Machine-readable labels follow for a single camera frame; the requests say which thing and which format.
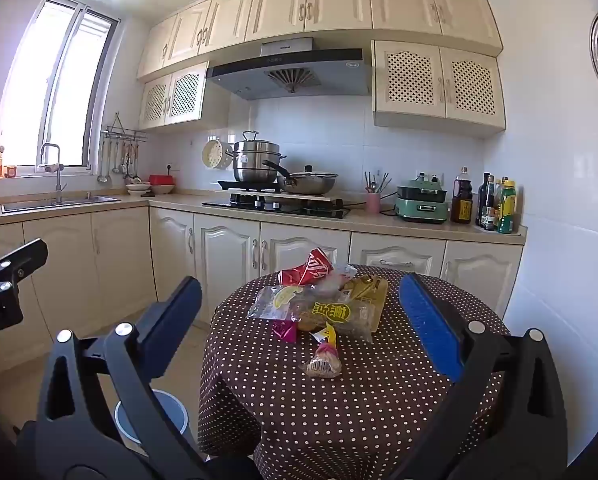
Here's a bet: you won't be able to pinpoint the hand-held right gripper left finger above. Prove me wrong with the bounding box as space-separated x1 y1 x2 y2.
35 276 214 480

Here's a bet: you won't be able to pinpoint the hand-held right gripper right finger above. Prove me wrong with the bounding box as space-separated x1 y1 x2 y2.
394 274 568 480

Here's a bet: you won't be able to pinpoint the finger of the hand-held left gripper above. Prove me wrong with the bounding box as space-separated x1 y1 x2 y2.
0 239 48 303

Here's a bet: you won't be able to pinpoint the gold foil snack bag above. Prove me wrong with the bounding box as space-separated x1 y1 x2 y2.
341 275 388 333

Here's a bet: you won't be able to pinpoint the light blue trash bin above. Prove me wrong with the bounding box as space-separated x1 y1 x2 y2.
115 389 190 446

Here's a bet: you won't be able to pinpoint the white clear plastic wrapper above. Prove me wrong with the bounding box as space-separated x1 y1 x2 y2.
329 263 360 292

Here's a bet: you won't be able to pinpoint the clear bag yellow label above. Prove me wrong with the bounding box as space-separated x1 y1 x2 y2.
296 296 377 345

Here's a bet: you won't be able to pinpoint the clear wrapper yellow print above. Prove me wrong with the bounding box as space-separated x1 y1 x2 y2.
247 285 320 322

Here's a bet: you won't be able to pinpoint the small magenta packet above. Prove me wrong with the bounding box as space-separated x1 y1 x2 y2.
273 319 298 343

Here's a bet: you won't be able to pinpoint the small clear candy wrapper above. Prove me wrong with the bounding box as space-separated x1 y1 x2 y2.
300 324 344 378

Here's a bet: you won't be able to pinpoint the red snack wrapper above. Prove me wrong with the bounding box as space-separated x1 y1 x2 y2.
279 249 336 287

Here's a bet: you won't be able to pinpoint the steel kitchen sink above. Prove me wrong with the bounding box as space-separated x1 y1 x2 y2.
1 195 122 214

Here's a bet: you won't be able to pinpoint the cream lower kitchen cabinets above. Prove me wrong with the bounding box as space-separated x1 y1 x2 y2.
0 187 528 376

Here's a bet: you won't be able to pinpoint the steel kitchen faucet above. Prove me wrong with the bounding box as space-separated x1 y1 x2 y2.
38 143 66 205

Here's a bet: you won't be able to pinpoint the green electric cooker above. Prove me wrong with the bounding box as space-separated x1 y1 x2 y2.
395 175 450 224

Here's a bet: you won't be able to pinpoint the large dark sauce bottle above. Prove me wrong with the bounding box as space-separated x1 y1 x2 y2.
450 167 474 225

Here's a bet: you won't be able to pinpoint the brown polka dot tablecloth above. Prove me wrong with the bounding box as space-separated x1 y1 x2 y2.
197 264 510 480

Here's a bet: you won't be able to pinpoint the slim dark sauce bottle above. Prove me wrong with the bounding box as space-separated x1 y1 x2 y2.
476 172 497 231

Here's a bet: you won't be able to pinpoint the yellow green bottle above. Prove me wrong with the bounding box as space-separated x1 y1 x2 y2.
498 180 517 234

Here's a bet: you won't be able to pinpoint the row of hanging utensils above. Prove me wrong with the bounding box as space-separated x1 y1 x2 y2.
97 139 142 184

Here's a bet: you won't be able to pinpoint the black gas stove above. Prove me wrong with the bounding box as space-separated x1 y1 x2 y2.
201 192 352 220

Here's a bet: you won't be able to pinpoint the kitchen window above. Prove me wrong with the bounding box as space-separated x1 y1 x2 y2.
0 0 122 178

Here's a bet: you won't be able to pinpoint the cream perforated steamer plate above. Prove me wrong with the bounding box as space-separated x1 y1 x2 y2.
202 139 234 170

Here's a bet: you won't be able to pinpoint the steel steamer pot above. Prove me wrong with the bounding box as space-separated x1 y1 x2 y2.
226 131 286 183

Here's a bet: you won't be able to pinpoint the steel wok with lid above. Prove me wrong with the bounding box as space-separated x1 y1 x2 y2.
262 160 340 196

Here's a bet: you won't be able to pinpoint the small lattice door cabinet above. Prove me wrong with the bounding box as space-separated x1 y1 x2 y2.
139 61 210 131

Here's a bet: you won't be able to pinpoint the large lattice door cabinet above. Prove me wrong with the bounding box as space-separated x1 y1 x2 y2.
372 40 507 136

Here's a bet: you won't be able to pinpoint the grey range hood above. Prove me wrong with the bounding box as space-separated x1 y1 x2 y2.
206 36 372 101

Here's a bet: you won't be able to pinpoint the wall utensil rack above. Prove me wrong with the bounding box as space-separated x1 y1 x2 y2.
101 111 148 143

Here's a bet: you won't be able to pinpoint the cream upper wall cabinets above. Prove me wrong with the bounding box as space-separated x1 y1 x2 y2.
138 0 504 81

